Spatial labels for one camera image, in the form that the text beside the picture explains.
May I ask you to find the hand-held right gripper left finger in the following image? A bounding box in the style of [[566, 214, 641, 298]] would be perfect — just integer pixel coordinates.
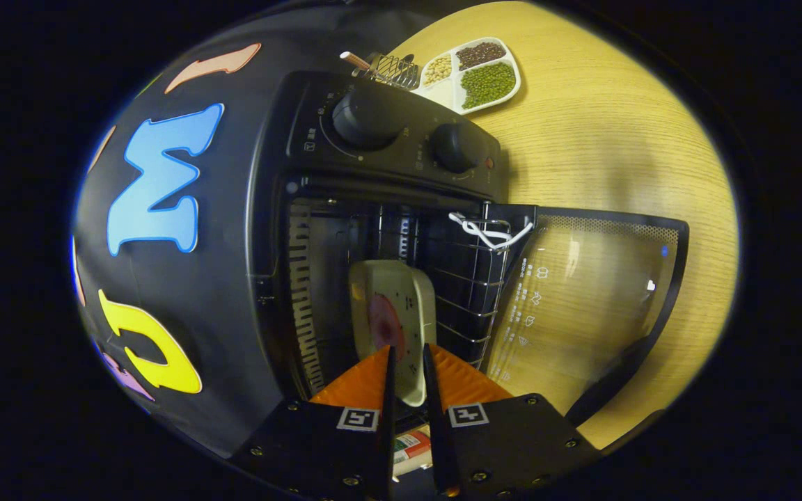
[[230, 344, 396, 498]]

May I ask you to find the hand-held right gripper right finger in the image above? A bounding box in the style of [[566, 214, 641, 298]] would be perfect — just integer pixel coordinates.
[[422, 342, 600, 498]]

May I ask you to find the pink ham slice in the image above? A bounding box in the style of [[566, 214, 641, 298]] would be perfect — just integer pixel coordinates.
[[368, 294, 406, 363]]

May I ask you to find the cream square plate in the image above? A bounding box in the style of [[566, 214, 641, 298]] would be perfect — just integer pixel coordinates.
[[349, 260, 438, 408]]

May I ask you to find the black electric oven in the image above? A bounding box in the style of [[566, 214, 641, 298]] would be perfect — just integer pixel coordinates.
[[246, 70, 691, 427]]

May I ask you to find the clear plastic bottle red label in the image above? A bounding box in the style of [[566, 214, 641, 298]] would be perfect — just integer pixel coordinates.
[[393, 426, 435, 477]]

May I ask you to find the black backdrop cloth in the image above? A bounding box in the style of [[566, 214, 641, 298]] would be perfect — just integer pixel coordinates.
[[70, 3, 443, 453]]

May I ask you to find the white divided dish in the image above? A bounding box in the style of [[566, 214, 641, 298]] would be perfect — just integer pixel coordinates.
[[418, 37, 521, 116]]

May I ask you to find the green mung beans heap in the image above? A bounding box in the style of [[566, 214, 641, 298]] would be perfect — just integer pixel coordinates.
[[460, 61, 517, 110]]

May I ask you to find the pale soybeans heap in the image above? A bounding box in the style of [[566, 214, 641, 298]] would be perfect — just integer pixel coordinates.
[[423, 54, 453, 88]]

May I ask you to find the dark red beans heap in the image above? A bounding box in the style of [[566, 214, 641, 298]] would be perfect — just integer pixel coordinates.
[[455, 42, 506, 70]]

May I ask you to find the white wire tray handle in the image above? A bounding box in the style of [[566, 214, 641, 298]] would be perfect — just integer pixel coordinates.
[[448, 212, 535, 251]]

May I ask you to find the metal wire mesh holder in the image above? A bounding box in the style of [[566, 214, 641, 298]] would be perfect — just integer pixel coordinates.
[[366, 52, 421, 91]]

